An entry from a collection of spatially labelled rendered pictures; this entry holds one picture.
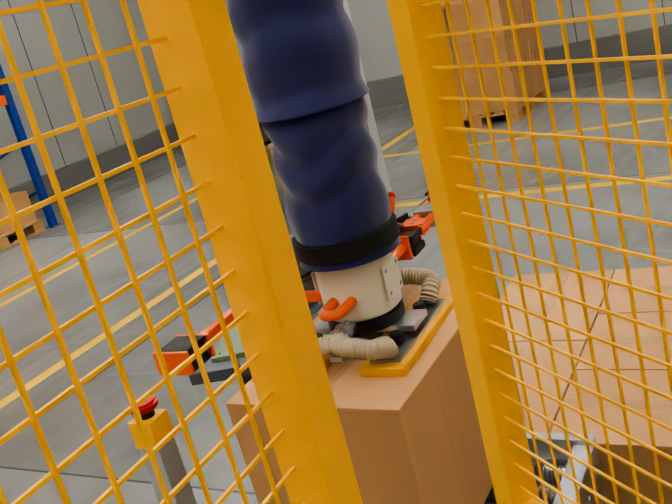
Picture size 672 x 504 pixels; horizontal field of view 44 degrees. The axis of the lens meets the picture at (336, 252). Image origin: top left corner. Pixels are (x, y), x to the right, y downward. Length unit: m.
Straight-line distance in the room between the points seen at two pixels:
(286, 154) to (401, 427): 0.57
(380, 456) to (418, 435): 0.08
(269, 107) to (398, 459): 0.71
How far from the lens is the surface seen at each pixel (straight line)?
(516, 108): 9.35
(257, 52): 1.60
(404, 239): 1.95
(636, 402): 2.49
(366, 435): 1.61
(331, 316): 1.66
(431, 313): 1.84
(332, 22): 1.61
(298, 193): 1.65
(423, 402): 1.64
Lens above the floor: 1.80
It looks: 17 degrees down
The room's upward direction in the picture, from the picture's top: 15 degrees counter-clockwise
